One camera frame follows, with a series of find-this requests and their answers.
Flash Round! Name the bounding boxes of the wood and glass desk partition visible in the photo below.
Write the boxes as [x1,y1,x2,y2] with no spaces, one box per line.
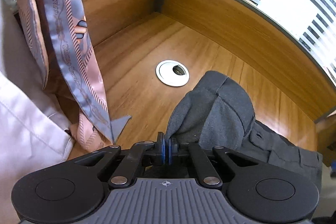
[0,0,336,161]

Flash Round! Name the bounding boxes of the dark grey pants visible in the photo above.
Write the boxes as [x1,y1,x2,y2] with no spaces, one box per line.
[165,70,324,189]

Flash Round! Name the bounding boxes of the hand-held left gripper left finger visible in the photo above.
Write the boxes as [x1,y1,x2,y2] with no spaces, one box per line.
[74,132,166,185]

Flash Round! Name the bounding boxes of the white shirt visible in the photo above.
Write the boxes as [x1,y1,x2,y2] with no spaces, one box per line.
[0,0,77,189]

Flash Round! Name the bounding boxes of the silver cable grommet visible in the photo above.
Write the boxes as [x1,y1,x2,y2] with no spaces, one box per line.
[155,60,190,87]

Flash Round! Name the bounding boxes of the pink and grey scarf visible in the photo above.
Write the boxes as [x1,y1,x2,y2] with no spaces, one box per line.
[14,0,133,150]

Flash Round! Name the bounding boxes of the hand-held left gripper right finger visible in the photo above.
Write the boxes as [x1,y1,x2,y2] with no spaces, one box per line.
[166,135,259,186]

